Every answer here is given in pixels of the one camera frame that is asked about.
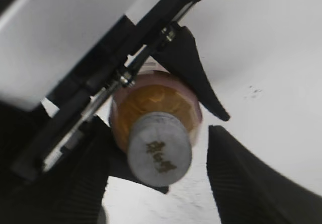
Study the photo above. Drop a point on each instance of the peach oolong tea bottle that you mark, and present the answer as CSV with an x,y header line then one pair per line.
x,y
154,91

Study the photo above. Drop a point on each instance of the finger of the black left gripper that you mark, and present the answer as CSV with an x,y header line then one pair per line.
x,y
180,57
133,168

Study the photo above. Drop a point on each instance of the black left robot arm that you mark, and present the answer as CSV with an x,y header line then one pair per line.
x,y
18,127

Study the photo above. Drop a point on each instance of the white bottle cap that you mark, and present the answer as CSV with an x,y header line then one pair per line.
x,y
159,148

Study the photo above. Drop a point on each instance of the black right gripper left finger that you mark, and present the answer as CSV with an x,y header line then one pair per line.
x,y
70,193

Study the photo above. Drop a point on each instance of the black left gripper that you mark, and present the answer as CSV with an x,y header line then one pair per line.
x,y
112,63

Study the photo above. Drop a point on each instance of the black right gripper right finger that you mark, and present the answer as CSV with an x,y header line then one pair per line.
x,y
246,190

